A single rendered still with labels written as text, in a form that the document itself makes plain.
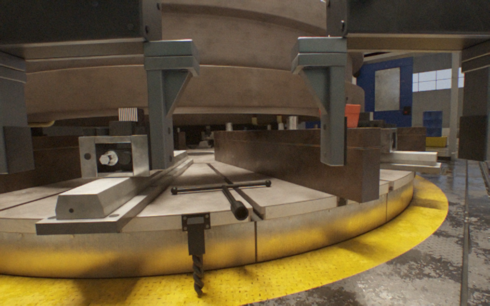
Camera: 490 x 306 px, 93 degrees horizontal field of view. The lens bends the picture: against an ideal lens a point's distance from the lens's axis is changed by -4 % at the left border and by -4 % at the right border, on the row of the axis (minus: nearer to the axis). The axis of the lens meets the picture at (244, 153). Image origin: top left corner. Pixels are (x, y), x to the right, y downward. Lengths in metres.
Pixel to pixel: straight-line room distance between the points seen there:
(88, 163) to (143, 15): 1.29
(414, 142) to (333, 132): 3.57
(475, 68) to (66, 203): 1.18
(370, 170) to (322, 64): 1.19
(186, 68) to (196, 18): 1.77
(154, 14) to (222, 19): 1.76
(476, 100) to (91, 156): 1.43
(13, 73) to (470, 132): 0.41
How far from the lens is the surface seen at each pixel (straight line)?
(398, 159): 2.54
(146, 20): 0.23
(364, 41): 0.24
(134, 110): 1.59
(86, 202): 1.13
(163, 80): 0.22
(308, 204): 1.38
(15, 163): 0.28
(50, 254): 1.54
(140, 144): 1.35
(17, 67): 0.30
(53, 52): 0.28
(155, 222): 1.23
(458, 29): 0.26
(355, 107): 1.46
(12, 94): 0.29
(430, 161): 2.52
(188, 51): 0.21
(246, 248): 1.33
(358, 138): 1.33
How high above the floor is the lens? 0.69
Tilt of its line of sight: 5 degrees down
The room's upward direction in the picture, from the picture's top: 1 degrees counter-clockwise
